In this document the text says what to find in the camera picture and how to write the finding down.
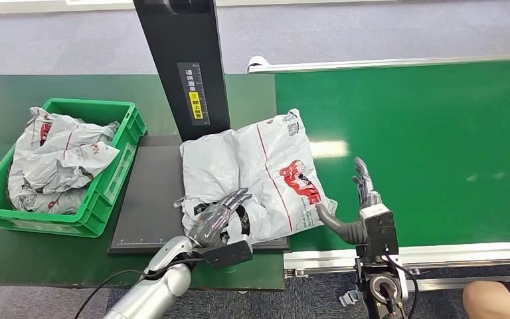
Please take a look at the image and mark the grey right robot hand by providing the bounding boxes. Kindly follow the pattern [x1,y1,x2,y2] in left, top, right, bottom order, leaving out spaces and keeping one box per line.
[315,157,383,247]

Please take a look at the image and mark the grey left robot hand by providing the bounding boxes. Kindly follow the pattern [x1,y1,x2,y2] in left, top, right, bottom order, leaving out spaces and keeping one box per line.
[188,187,254,249]

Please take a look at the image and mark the white poly mailer red print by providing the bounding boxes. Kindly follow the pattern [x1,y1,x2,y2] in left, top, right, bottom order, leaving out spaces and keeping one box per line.
[175,108,339,246]

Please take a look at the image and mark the green conveyor belt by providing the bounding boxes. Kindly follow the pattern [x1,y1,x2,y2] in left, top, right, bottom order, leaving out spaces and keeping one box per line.
[274,59,510,253]

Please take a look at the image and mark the black scanner base platform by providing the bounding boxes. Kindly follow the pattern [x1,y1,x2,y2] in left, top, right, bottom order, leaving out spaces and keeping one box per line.
[107,135,291,257]

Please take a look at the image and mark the green plastic crate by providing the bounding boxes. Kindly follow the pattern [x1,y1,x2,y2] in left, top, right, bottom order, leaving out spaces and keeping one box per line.
[0,97,147,239]

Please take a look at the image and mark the black and yellow ruler label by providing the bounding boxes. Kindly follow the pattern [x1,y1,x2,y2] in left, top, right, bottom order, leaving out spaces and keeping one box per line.
[176,62,211,127]

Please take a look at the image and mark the crumpled grey poly mailer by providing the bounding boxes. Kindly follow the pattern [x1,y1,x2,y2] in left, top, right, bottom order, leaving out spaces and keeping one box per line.
[7,173,87,216]
[21,140,120,195]
[13,106,120,155]

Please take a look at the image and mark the black scanner column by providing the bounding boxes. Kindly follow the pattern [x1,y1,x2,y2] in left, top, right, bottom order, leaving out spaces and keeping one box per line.
[132,0,232,143]

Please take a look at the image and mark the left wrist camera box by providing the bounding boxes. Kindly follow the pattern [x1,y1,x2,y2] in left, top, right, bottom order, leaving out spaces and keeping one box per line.
[201,239,254,270]

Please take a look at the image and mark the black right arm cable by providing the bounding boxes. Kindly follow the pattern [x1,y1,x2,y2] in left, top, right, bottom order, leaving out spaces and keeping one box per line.
[383,254,420,319]

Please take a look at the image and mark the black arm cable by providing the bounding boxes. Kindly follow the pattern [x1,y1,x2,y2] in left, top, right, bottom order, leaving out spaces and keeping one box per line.
[383,254,420,319]
[73,257,205,319]

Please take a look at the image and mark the aluminium conveyor side rail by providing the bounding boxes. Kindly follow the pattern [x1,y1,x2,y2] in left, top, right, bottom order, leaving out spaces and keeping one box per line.
[246,53,510,74]
[283,241,510,293]

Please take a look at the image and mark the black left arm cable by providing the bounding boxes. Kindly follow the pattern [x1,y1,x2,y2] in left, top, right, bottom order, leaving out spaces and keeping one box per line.
[73,257,205,319]

